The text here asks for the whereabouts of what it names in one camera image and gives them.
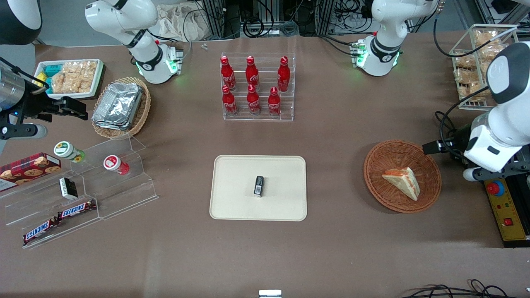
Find black table appliance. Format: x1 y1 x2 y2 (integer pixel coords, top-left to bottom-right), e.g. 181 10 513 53
480 155 530 249

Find white rectangular snack tray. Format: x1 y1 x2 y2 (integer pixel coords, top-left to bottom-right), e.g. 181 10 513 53
34 58 105 100

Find white wire basket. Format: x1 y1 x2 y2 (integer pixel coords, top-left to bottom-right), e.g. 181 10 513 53
449 24 520 111

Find red cola bottle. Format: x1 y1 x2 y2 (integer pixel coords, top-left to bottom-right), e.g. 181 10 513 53
246 84 262 116
277 56 291 93
267 86 282 118
222 85 239 117
245 56 260 90
220 56 237 92

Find black power cable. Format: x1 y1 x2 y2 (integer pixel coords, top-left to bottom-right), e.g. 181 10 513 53
434 110 467 163

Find clear bag of rice crackers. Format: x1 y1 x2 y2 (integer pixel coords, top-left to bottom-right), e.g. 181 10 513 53
51 60 98 94

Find beige plastic serving tray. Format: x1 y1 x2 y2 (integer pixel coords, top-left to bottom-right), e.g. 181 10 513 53
209 155 308 222

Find yellow control panel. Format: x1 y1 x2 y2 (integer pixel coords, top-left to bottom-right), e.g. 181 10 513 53
483 178 529 242

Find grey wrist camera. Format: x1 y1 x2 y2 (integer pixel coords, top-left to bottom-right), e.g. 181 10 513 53
0 123 48 140
463 167 483 183

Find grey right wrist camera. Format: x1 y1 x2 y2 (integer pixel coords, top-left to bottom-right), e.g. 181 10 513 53
0 123 48 140

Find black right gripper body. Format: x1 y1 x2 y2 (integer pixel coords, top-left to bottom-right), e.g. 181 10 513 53
17 92 63 122

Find snickers chocolate bar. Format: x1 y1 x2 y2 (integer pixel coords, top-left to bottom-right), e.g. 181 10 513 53
22 218 59 245
57 199 97 220

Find coiled black cable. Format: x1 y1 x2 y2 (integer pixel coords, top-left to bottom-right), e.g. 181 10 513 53
242 17 266 39

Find brown round wicker basket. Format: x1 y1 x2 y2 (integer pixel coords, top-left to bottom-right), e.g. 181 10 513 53
364 140 442 214

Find clear acrylic stepped shelf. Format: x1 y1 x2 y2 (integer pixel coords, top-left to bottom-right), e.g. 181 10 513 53
0 136 159 250

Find red lidded cup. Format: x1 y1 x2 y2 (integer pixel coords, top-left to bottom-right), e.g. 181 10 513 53
103 154 130 175

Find green lidded cup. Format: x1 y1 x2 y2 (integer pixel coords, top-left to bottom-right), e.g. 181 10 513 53
53 141 86 163

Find light oval wicker basket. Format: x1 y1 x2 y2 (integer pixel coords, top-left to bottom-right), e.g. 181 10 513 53
91 76 152 140

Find black and white small box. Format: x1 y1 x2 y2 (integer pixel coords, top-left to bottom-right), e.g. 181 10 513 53
59 177 79 200

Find black cable bundle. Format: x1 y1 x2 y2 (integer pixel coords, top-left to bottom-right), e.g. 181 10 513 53
400 279 520 298

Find red cookie box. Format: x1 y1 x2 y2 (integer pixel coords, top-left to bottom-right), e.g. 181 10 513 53
0 152 62 192

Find triangular sandwich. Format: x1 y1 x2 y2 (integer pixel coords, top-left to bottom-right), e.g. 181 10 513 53
381 167 421 202

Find beige cloth bag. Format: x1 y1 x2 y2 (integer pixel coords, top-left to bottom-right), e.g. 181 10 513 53
157 2 212 42

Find stacked aluminium foil trays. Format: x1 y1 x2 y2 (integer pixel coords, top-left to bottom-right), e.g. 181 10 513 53
92 82 144 131

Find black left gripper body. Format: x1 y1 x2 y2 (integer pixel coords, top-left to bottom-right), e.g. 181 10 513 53
445 126 473 155

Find clear acrylic bottle rack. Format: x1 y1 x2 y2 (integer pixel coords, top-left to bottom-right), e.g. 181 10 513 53
220 52 296 122

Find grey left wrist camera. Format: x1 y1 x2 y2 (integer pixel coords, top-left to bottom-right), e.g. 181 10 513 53
463 167 483 183

